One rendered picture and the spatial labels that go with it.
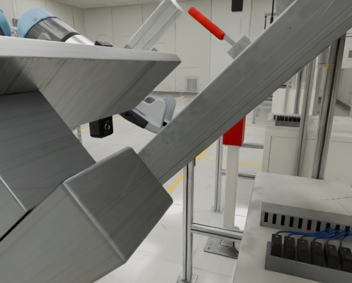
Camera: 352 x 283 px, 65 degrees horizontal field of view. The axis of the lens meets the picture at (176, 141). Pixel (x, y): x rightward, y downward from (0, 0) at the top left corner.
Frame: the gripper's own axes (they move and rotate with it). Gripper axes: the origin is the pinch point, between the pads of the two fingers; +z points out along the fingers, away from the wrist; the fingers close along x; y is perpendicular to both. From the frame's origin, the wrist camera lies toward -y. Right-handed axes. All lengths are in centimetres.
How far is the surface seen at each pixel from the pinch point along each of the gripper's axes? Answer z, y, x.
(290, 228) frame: 34.4, -10.9, 21.1
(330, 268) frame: 38.4, -5.4, 5.3
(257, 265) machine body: 29.2, -15.1, 5.7
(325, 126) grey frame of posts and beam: 34, 11, 61
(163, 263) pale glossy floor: 20, -93, 69
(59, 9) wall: -676, -193, 750
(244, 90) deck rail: 7.0, 15.0, -9.9
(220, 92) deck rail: 4.6, 13.1, -9.9
